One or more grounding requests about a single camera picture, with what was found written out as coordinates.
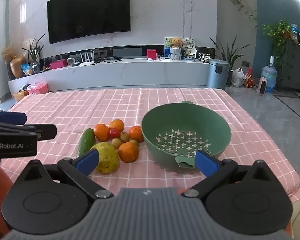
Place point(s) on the red box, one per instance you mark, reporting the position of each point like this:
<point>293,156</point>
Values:
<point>151,54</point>

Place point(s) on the green cucumber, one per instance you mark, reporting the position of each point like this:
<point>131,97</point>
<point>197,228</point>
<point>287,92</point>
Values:
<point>86,141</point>

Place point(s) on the blue water jug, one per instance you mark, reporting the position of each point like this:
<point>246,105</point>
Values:
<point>268,76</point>

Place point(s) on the tall snake plant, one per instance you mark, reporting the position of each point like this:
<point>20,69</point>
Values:
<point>228,55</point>

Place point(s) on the green plant in glass vase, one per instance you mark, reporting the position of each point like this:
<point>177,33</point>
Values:
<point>35,52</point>

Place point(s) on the brown round vase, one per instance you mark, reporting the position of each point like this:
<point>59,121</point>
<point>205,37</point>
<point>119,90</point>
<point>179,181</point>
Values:
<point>17,67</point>

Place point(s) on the green colander bowl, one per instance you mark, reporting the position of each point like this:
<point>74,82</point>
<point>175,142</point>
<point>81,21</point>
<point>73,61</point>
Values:
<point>165,127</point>

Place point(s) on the white plastic bag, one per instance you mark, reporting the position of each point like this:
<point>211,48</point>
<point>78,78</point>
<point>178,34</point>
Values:
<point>237,78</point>

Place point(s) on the teddy bear bouquet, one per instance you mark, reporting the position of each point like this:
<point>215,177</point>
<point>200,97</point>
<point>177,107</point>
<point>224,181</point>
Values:
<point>176,48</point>

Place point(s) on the small pink white heater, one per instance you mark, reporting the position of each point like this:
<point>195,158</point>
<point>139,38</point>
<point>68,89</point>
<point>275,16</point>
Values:
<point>262,85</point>

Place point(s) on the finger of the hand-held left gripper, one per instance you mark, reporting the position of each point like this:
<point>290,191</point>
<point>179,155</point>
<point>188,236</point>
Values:
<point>11,118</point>
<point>46,131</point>

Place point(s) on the black white patterned ornaments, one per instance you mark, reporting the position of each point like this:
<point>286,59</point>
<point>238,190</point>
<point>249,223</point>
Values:
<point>203,57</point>

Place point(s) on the pink flat box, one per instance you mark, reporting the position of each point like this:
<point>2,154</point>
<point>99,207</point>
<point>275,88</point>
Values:
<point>58,64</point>

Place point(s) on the blue snack bag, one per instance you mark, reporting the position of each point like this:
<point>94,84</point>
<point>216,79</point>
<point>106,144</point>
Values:
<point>26,69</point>

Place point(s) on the yellow-green pear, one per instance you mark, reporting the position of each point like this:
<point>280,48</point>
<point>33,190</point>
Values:
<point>107,160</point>

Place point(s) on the white round fan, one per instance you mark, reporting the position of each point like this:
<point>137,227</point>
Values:
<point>190,52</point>

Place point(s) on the cardboard box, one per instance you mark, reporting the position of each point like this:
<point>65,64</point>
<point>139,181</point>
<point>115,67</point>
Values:
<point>21,95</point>

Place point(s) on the dark grey cabinet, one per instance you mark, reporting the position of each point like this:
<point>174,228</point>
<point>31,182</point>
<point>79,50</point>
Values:
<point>296,67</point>

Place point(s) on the black flat television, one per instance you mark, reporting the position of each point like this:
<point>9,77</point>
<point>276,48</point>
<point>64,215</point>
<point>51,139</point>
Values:
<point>88,12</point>

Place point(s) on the trailing green potted plant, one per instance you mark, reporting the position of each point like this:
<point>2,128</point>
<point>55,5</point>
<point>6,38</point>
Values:
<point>277,32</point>

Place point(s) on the colourful painted picture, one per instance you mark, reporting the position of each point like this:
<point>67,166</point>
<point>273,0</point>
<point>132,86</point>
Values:
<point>188,42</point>

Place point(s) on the small brown-green fruit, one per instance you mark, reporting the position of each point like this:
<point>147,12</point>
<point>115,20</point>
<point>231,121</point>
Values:
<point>124,136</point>
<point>116,143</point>
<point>134,142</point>

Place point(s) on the blue-grey pedal trash can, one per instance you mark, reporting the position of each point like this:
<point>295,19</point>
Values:
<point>217,73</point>

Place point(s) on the dried flower bunch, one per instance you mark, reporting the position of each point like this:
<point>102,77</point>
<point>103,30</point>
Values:
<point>8,53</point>

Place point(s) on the white antenna router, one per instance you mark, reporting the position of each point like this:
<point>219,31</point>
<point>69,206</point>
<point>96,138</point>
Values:
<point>86,62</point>

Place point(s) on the red gift bag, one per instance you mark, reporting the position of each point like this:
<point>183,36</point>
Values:
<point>249,80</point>

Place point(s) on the orange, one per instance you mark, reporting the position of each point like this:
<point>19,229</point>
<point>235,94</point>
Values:
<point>136,133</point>
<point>128,152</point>
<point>101,132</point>
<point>116,125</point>

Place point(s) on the grey marble media console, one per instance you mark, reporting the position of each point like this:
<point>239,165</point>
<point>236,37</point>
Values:
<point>127,72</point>

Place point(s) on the pink storage box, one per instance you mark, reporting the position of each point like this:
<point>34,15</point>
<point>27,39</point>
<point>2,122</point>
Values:
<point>38,88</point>

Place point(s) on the pink checked tablecloth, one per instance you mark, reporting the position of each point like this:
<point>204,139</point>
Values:
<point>90,105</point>

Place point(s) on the small red tomato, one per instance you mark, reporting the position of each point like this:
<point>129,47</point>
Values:
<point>114,133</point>

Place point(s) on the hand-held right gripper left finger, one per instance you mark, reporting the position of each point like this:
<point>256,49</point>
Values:
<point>88,161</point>

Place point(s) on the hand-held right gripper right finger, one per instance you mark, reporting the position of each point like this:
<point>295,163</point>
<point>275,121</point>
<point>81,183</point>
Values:
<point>206,163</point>

